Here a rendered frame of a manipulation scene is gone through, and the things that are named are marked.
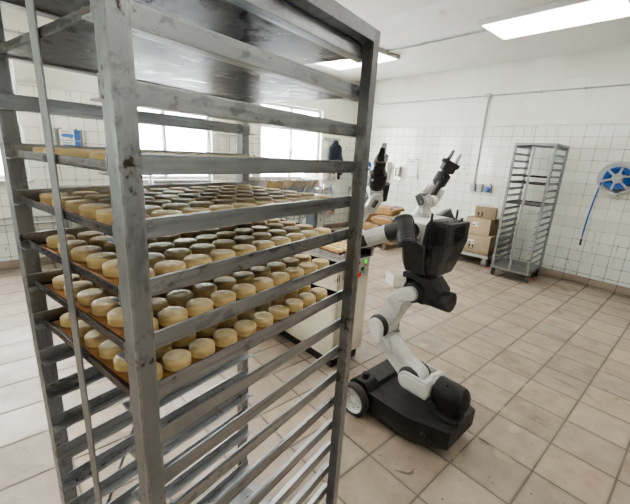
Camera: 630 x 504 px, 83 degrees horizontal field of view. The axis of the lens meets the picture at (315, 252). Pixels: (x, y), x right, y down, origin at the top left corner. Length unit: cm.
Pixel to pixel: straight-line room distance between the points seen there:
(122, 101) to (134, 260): 20
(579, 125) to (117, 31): 586
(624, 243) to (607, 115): 164
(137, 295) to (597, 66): 602
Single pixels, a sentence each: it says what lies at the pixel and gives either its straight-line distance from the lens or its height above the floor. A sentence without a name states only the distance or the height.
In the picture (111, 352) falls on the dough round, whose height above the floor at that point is 115.
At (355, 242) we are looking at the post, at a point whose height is 130.
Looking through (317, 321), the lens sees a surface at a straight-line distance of 268.
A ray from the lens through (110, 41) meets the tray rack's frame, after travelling 52.
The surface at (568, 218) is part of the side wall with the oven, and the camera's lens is 607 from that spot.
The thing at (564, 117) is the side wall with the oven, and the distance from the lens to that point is 615.
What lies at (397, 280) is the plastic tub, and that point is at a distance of 448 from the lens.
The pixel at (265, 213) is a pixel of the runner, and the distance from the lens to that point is 71.
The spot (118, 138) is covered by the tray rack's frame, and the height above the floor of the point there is 153.
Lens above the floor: 153
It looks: 15 degrees down
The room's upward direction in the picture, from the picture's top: 3 degrees clockwise
